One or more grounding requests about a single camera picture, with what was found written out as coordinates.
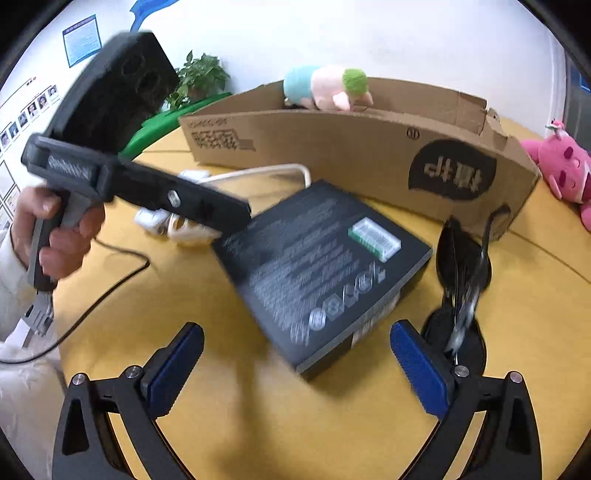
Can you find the wall photo board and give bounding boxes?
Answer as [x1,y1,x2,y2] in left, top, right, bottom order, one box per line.
[0,78,63,232]

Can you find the black sunglasses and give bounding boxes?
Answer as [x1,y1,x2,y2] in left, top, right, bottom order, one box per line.
[422,203,512,377]

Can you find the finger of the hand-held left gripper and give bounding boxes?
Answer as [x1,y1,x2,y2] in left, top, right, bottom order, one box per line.
[106,157,253,238]

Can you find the glass door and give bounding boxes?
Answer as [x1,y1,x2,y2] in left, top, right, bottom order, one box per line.
[564,51,591,153]

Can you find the person's left hand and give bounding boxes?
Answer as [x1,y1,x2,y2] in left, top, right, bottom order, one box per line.
[10,187,106,280]

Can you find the pink plush toy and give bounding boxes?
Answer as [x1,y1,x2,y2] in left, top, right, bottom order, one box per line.
[521,119,591,232]

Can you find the teal and pink plush pig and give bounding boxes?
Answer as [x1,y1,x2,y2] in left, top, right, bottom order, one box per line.
[283,65,375,113]

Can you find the blue framed wall notice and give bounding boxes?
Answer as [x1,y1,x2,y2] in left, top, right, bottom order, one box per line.
[62,14,103,68]

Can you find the black cable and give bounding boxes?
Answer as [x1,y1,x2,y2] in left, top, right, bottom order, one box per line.
[0,240,151,365]

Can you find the black product box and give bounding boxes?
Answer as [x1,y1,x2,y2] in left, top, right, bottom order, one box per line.
[211,179,435,381]

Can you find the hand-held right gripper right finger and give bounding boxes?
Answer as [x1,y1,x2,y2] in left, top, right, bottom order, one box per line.
[389,320,542,480]

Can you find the blue wall decal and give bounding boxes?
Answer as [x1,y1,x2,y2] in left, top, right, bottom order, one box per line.
[129,0,185,28]

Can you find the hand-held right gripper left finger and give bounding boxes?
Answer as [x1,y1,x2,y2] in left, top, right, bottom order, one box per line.
[52,322,205,480]

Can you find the large potted green plant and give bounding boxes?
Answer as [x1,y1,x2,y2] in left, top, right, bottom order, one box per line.
[166,51,232,112]

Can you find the person's white garment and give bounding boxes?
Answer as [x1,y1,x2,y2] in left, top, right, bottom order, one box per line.
[0,344,68,462]

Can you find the white power bank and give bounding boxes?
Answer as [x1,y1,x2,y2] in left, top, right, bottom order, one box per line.
[134,164,312,245]

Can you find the brown cardboard box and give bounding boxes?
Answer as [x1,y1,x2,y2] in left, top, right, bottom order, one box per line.
[178,78,542,241]

